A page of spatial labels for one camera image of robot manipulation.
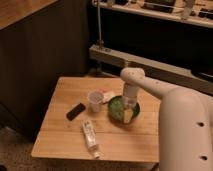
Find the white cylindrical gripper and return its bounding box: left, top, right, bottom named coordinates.
left=122, top=83, right=138, bottom=124

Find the green ceramic bowl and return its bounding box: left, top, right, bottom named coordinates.
left=108, top=96, right=140, bottom=124

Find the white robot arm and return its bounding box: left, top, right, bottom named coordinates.
left=120, top=67, right=213, bottom=171

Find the clear plastic cup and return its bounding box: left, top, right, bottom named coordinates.
left=87, top=90, right=104, bottom=113

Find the wooden square table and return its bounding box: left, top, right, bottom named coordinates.
left=31, top=77, right=160, bottom=162

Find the white tube with cap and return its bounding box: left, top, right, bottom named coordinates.
left=82, top=120, right=100, bottom=159

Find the black rectangular remote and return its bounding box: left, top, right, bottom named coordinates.
left=66, top=103, right=86, bottom=121

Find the grey metal shelf rack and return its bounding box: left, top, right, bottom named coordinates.
left=90, top=0, right=213, bottom=96

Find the dark wooden cabinet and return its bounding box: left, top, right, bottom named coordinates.
left=0, top=0, right=88, bottom=140

